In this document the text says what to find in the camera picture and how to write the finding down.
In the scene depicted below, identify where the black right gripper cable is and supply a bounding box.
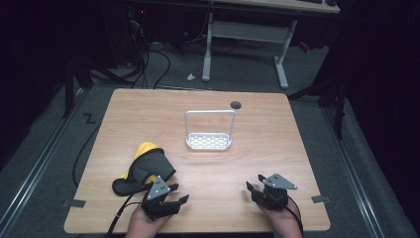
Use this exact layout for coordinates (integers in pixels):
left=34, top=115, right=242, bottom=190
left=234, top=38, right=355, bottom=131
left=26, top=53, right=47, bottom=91
left=286, top=195, right=305, bottom=236

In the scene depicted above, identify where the person's left hand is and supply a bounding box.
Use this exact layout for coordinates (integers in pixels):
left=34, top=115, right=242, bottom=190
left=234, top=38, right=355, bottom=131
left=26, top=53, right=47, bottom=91
left=125, top=205, right=173, bottom=238

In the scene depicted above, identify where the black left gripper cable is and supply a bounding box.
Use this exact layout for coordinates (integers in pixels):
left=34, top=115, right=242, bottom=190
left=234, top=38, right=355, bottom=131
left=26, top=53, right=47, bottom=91
left=104, top=183, right=154, bottom=238

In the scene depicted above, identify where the yellow and grey cloth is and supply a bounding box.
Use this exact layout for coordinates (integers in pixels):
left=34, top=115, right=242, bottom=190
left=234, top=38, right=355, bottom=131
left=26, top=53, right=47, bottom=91
left=111, top=141, right=177, bottom=197

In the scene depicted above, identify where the white drying rack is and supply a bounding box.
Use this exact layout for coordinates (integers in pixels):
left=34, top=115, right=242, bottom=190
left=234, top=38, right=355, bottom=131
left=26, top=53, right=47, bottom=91
left=184, top=109, right=238, bottom=152

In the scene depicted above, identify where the person's right hand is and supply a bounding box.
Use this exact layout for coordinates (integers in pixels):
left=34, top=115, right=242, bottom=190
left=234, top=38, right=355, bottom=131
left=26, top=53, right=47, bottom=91
left=258, top=199, right=304, bottom=238

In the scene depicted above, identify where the bundle of black cables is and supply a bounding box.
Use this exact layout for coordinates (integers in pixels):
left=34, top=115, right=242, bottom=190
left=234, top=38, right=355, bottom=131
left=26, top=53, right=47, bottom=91
left=127, top=18, right=172, bottom=90

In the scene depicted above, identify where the white background desk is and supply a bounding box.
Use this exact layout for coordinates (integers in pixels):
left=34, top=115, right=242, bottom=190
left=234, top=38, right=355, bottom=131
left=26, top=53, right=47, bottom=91
left=132, top=0, right=342, bottom=90

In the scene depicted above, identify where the black computer tower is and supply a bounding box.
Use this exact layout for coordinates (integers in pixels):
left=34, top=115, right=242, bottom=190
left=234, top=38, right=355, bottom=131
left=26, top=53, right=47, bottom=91
left=113, top=4, right=152, bottom=68

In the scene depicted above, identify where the grey tape piece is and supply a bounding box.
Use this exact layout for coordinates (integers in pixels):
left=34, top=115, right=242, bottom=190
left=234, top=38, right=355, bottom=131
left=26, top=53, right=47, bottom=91
left=310, top=194, right=331, bottom=204
left=61, top=198, right=87, bottom=209

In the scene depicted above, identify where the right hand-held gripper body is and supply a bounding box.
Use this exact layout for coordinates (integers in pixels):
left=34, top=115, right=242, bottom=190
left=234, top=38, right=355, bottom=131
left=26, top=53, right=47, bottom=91
left=251, top=173, right=298, bottom=211

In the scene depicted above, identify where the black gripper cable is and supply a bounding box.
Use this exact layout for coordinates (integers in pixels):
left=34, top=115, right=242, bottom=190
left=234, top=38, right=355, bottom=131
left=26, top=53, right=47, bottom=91
left=104, top=183, right=154, bottom=238
left=286, top=195, right=305, bottom=236

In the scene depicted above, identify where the metal floor rail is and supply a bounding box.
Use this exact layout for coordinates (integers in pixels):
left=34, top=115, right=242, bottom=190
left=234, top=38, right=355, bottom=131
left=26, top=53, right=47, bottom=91
left=321, top=107, right=386, bottom=238
left=0, top=88, right=87, bottom=236

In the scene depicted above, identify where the black metal stand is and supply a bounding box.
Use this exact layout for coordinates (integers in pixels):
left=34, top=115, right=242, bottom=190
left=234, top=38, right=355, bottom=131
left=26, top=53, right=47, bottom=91
left=286, top=77, right=348, bottom=141
left=61, top=58, right=135, bottom=119

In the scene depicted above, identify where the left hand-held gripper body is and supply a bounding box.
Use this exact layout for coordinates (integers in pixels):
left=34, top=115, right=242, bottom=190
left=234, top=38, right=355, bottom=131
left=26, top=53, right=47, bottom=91
left=142, top=175, right=181, bottom=221

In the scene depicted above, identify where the black floor cable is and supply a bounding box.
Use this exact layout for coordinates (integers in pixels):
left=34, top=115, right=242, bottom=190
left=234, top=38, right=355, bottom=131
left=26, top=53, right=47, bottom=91
left=71, top=123, right=102, bottom=188

